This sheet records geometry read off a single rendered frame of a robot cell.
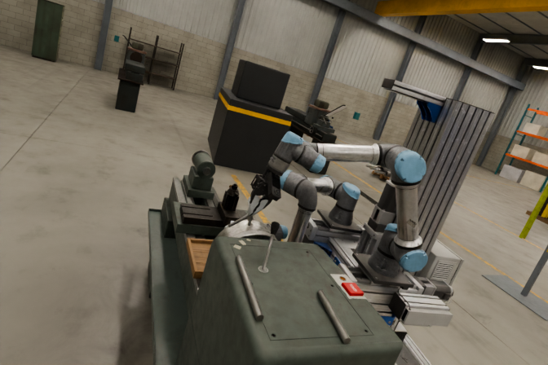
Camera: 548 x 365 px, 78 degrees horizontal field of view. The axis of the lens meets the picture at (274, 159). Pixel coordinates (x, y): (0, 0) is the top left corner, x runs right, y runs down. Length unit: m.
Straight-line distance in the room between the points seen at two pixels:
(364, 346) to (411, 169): 0.66
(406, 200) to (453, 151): 0.53
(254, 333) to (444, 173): 1.31
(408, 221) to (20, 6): 15.03
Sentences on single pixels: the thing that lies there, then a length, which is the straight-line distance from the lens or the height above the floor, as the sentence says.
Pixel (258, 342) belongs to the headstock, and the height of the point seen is 1.25.
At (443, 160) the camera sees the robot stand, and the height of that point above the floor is 1.73.
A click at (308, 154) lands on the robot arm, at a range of 1.30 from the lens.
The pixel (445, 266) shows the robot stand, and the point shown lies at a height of 1.18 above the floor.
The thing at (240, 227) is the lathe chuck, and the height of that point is 1.22.
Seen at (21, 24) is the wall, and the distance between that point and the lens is 15.63.
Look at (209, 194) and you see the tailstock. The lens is 2.60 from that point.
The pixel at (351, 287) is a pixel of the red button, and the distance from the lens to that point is 1.32.
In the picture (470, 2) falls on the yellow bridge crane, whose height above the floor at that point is 6.21.
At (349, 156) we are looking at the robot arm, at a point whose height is 1.66.
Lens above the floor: 1.90
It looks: 14 degrees down
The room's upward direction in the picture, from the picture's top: 17 degrees clockwise
